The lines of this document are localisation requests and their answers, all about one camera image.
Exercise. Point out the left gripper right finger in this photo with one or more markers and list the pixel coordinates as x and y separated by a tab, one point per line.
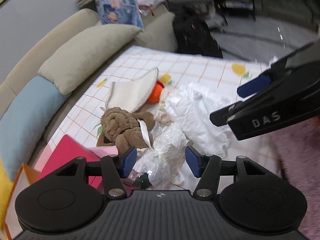
207	168

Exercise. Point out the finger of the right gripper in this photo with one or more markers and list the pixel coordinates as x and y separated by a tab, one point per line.
219	117
253	86

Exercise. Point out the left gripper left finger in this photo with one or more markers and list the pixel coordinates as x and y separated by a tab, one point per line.
114	168

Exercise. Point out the white paper bag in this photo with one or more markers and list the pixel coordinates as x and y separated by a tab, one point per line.
190	106

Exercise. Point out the clear plastic bundle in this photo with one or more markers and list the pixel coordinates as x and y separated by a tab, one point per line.
163	157

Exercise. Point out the orange crochet ball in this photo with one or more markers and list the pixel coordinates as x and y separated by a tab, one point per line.
156	93

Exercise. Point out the lemon print checked blanket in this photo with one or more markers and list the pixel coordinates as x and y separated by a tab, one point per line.
79	121

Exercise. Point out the brown knotted plush toy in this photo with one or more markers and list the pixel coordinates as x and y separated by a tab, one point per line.
121	128

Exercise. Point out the purple fluffy rug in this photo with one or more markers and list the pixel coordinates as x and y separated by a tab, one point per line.
298	149

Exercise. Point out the cream knitted item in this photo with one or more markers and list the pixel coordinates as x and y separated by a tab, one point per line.
160	114

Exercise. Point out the black backpack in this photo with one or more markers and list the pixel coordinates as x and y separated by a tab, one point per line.
193	35

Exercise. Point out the orange cardboard box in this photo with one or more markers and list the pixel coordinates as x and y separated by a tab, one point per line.
26	176

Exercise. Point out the light blue cushion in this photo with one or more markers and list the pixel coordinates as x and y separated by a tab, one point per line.
23	124

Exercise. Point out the beige sofa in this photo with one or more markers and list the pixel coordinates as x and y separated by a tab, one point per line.
158	34

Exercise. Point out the yellow cushion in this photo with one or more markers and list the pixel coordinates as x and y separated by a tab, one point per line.
5	191

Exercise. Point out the beige cushion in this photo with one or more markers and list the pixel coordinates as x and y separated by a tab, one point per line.
83	54

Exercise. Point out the blue anime print pillow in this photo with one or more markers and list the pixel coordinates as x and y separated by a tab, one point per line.
119	12

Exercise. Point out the cream drawstring pouch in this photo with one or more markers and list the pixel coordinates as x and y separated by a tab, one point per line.
132	95

